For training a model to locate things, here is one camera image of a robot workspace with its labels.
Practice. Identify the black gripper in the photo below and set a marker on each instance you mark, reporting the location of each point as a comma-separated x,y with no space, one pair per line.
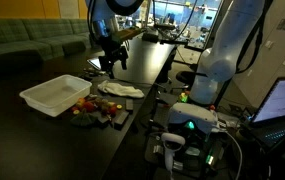
110,50

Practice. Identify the white terry towel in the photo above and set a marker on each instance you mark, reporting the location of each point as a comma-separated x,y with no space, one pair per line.
122,89

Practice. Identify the short black block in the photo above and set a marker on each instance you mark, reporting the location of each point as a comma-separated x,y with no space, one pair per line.
129,105

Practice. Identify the brown plush toy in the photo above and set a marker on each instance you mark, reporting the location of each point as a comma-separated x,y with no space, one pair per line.
102,105

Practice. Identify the red ball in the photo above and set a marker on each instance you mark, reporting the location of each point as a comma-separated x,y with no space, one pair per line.
89,106

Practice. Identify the long black block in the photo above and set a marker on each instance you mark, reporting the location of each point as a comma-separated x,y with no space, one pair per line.
121,120

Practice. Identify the green plush toy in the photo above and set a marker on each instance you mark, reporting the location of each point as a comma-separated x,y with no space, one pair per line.
83,119

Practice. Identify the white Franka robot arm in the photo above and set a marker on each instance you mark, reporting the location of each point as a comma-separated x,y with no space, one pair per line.
228,50

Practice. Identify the clear plastic storage container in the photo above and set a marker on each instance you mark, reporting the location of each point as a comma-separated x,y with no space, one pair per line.
53,95

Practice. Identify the tablet with lit screen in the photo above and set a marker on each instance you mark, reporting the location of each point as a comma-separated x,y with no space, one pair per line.
95,63

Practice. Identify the black office chair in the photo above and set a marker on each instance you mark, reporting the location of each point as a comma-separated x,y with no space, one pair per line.
185,77

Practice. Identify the green glowing button box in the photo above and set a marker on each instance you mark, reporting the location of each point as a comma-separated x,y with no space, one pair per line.
183,97

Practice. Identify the white VR headset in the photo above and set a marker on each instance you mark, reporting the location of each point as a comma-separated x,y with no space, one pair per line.
192,115

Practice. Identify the white VR controller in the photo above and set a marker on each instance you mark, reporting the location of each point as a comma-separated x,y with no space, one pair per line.
170,150

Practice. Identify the green plaid sofa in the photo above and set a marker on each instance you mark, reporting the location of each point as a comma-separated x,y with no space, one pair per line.
22,36

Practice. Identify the black equipment rack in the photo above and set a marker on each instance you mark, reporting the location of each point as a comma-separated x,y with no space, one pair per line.
195,160

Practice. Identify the large open laptop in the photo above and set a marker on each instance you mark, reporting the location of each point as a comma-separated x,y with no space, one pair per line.
282,100

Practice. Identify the white wall switch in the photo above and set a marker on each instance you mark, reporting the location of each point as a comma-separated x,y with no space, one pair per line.
269,44

